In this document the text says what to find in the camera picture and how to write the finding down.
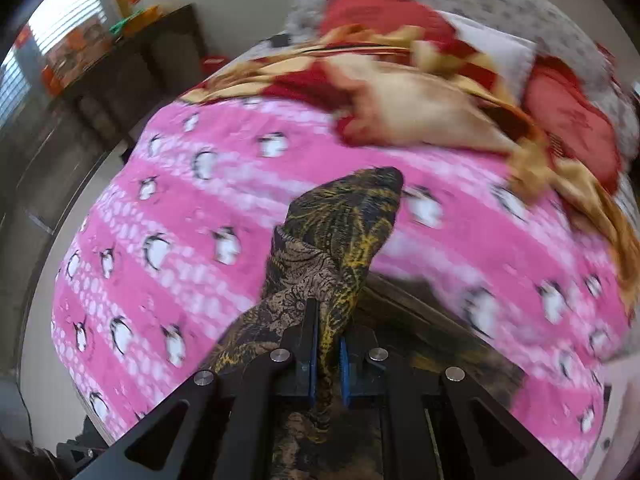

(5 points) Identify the white pillow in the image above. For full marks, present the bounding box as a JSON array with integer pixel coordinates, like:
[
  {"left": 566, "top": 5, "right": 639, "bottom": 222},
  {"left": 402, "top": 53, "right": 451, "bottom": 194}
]
[{"left": 438, "top": 10, "right": 537, "bottom": 103}]

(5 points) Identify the red and gold blanket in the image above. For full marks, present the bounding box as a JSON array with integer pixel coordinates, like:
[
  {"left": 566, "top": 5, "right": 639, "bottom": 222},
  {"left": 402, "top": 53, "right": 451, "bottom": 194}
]
[{"left": 184, "top": 13, "right": 639, "bottom": 307}]

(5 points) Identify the dark wooden side table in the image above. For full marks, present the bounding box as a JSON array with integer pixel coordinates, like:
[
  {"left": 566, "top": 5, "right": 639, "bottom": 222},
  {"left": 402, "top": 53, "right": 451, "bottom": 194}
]
[{"left": 1, "top": 4, "right": 206, "bottom": 230}]

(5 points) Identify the brown batik patterned cloth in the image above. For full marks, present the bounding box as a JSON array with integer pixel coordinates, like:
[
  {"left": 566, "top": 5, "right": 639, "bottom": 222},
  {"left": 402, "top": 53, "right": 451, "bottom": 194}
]
[{"left": 199, "top": 166, "right": 526, "bottom": 480}]

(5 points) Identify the grey floral pillow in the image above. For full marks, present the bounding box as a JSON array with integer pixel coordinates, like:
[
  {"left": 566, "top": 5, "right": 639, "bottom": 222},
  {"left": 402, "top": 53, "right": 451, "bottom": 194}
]
[{"left": 285, "top": 0, "right": 639, "bottom": 160}]

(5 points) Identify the pink penguin bedsheet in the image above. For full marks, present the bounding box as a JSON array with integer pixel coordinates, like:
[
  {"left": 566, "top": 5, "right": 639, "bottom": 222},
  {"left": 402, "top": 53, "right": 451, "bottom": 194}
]
[{"left": 51, "top": 98, "right": 628, "bottom": 472}]

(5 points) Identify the red plastic stool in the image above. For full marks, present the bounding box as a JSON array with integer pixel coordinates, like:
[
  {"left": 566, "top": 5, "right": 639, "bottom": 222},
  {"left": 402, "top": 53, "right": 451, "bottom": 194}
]
[{"left": 200, "top": 55, "right": 230, "bottom": 78}]

